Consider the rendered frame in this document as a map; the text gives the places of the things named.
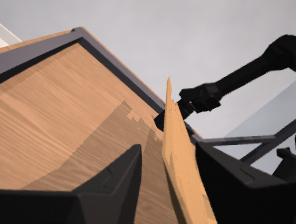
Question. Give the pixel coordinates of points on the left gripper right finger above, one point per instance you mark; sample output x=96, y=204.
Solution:
x=241, y=194

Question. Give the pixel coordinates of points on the black metal overhead frame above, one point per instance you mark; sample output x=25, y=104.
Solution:
x=269, y=142

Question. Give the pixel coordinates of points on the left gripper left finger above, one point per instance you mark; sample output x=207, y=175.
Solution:
x=115, y=199

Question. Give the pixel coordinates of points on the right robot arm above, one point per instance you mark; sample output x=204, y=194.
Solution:
x=279, y=55

